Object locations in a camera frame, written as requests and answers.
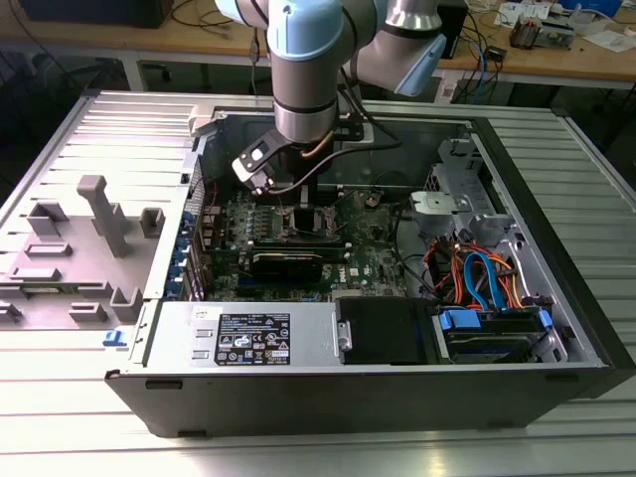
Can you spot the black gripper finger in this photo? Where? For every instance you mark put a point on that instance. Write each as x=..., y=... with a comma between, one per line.
x=318, y=218

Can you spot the metal locking lever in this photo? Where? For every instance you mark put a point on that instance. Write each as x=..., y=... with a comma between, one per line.
x=282, y=204
x=348, y=226

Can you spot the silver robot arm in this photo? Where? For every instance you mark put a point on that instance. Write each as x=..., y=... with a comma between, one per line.
x=303, y=74

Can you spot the CPU socket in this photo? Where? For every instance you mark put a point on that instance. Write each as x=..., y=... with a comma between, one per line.
x=326, y=223

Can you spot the blue slot latch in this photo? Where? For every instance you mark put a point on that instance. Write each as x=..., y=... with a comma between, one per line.
x=186, y=221
x=174, y=290
x=181, y=246
x=177, y=270

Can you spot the round coin battery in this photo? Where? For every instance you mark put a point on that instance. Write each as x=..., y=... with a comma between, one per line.
x=371, y=201

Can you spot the green motherboard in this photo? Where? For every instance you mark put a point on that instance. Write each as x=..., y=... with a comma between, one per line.
x=367, y=248

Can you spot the black graphics card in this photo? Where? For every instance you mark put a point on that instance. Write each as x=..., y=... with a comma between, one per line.
x=285, y=268

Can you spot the silver drive cage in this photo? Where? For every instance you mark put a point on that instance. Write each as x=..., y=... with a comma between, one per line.
x=457, y=164

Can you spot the black PC case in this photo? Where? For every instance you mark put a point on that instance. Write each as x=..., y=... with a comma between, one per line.
x=298, y=402

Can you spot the silver power supply unit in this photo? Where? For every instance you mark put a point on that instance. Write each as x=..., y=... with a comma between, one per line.
x=169, y=338

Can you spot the hard disk in blue carrier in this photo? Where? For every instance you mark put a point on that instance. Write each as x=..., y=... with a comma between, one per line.
x=477, y=343

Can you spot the black tower box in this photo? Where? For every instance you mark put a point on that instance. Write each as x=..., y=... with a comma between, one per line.
x=456, y=25

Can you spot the grey parts rack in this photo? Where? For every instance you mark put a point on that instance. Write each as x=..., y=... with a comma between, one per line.
x=84, y=258

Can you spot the small blue clip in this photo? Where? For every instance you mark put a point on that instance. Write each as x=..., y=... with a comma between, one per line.
x=113, y=340

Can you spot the black computer box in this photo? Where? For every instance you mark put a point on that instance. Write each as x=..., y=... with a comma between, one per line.
x=99, y=12

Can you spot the copper heatsink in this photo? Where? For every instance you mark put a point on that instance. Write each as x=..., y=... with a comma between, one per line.
x=526, y=32

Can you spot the green RAM stick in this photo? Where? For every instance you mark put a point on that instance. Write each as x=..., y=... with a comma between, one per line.
x=45, y=289

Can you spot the wooden desk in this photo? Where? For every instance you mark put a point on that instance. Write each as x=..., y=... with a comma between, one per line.
x=571, y=62

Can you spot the white papers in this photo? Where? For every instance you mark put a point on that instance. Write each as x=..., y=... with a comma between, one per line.
x=611, y=40

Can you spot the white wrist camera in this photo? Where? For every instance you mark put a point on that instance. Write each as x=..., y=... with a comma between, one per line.
x=256, y=159
x=355, y=131

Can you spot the silver metal bracket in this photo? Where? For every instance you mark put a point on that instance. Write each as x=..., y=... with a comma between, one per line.
x=437, y=204

